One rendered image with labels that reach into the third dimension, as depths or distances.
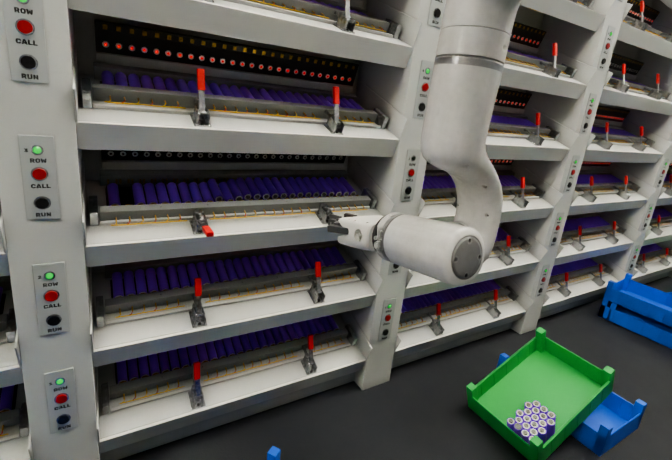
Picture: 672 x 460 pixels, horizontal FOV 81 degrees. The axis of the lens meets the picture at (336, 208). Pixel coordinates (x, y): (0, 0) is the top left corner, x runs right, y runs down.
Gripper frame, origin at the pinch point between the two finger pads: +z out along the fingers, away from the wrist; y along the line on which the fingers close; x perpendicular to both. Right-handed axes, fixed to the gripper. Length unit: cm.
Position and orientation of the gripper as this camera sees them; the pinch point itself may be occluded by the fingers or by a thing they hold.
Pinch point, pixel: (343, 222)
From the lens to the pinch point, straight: 79.7
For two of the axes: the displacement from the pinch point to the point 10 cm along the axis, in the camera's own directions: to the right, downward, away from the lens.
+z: -5.2, -1.2, 8.5
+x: 0.2, -9.9, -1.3
